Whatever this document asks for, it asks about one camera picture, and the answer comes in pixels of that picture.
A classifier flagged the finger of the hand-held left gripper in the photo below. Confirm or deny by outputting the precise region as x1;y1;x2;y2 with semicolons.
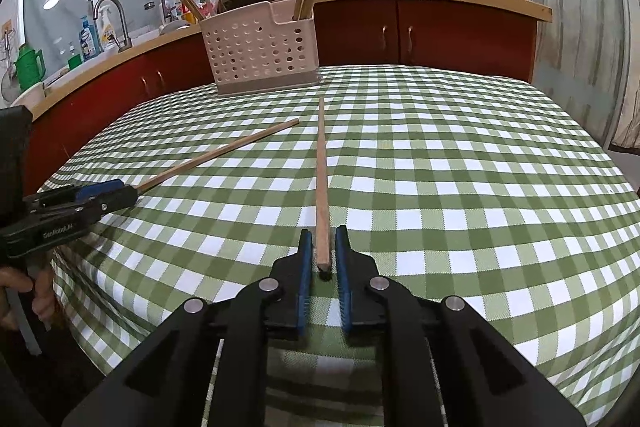
50;185;139;228
27;179;125;208

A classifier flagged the white spray bottle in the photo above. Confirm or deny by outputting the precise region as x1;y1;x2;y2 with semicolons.
96;4;121;50

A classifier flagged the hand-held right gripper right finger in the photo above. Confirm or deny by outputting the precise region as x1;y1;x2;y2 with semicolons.
334;224;586;427

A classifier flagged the steel kitchen faucet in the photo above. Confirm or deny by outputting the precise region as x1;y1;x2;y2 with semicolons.
93;0;134;54

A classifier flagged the green checked tablecloth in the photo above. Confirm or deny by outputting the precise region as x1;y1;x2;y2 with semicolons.
37;63;640;427

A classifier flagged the red kitchen cabinet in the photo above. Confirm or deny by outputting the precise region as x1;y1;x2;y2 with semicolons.
22;0;539;196

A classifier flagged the blue soap bottle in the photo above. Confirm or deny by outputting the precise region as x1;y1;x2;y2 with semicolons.
78;17;100;60

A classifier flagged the frosted glass door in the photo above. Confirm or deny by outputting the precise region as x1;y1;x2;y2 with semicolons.
510;0;640;154

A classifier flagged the perforated plastic utensil holder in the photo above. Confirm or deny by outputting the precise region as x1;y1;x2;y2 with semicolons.
199;0;322;96

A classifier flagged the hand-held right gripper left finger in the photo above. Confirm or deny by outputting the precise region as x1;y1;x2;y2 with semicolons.
60;229;314;427

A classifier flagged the person's left hand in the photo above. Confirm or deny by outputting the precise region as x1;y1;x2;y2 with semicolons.
0;267;57;330

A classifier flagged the green plastic jug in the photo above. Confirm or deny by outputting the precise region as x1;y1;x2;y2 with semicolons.
14;43;47;91

